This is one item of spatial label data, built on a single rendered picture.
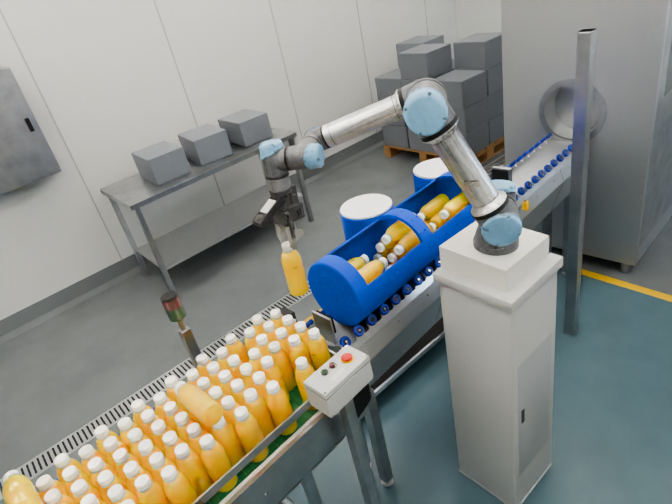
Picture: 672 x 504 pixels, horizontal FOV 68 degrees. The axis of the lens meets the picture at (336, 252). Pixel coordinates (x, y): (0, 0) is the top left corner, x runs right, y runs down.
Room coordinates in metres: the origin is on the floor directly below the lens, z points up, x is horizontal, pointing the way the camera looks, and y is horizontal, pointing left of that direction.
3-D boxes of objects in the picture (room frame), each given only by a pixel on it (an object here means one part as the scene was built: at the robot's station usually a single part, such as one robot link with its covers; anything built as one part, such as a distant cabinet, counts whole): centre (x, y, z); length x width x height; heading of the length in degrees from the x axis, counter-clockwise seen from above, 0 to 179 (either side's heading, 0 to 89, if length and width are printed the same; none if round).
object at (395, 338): (2.19, -0.71, 0.79); 2.17 x 0.29 x 0.34; 129
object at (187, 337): (1.57, 0.63, 0.55); 0.04 x 0.04 x 1.10; 39
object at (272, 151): (1.51, 0.12, 1.68); 0.09 x 0.08 x 0.11; 73
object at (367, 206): (2.39, -0.21, 1.03); 0.28 x 0.28 x 0.01
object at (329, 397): (1.17, 0.08, 1.05); 0.20 x 0.10 x 0.10; 129
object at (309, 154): (1.50, 0.02, 1.68); 0.11 x 0.11 x 0.08; 73
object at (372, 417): (1.51, 0.01, 0.31); 0.06 x 0.06 x 0.63; 39
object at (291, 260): (1.49, 0.16, 1.29); 0.07 x 0.07 x 0.19
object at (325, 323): (1.53, 0.10, 0.99); 0.10 x 0.02 x 0.12; 39
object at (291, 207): (1.52, 0.13, 1.53); 0.09 x 0.08 x 0.12; 131
